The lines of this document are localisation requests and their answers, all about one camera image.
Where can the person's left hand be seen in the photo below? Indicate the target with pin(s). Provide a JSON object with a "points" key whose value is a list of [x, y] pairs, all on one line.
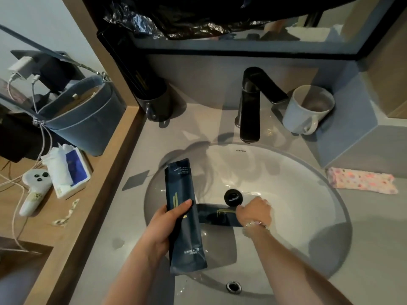
{"points": [[160, 228]]}

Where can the person's right hand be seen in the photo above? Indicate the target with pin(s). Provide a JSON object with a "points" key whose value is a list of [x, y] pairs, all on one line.
{"points": [[256, 211]]}

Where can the person's right fingers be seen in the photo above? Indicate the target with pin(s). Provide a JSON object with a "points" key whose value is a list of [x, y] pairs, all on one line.
{"points": [[240, 216]]}

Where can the person's left thumb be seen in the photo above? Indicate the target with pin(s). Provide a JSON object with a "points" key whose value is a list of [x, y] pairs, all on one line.
{"points": [[179, 208]]}

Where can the dark blue dental kit packet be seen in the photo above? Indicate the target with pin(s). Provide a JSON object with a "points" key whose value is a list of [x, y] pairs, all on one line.
{"points": [[184, 244]]}

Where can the person's right forearm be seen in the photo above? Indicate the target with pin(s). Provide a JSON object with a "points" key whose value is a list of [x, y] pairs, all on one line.
{"points": [[292, 266]]}

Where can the person's left forearm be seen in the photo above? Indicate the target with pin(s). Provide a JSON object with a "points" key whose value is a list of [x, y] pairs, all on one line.
{"points": [[136, 276]]}

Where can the black drain stopper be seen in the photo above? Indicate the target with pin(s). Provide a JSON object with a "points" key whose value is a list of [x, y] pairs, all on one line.
{"points": [[233, 197]]}

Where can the white sink basin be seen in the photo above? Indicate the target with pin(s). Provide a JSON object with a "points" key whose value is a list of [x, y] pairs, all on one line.
{"points": [[286, 193]]}

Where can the wooden side shelf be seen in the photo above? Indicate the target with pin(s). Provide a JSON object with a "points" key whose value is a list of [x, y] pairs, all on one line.
{"points": [[76, 225]]}

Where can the black mug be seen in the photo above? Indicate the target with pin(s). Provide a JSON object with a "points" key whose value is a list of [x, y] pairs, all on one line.
{"points": [[157, 106]]}

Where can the white mug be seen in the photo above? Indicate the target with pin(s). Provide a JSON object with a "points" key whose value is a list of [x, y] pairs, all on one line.
{"points": [[299, 119]]}

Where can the white and blue tissue pack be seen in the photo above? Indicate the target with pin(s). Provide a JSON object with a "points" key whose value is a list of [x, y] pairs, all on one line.
{"points": [[71, 171]]}

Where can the black faucet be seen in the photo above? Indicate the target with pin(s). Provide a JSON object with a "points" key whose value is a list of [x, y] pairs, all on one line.
{"points": [[249, 101]]}

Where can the pink dotted cloth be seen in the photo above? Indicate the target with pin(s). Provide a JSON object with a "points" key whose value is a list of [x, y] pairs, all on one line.
{"points": [[362, 181]]}

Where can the blue denim bucket bag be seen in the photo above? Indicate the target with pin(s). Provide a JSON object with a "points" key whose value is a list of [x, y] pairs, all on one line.
{"points": [[85, 120]]}

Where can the white handheld controller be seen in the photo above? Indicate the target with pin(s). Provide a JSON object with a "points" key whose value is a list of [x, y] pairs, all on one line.
{"points": [[33, 193]]}

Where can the black-framed mirror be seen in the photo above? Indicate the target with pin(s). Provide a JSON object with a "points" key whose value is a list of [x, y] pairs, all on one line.
{"points": [[241, 46]]}

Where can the black socket box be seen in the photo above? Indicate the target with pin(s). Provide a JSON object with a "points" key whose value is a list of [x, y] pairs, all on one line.
{"points": [[54, 71]]}

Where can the black plastic bag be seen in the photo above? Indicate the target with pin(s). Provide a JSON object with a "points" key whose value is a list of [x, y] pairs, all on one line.
{"points": [[197, 15]]}

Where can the white charger plug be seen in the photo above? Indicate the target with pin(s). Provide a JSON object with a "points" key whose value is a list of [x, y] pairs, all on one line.
{"points": [[21, 67]]}

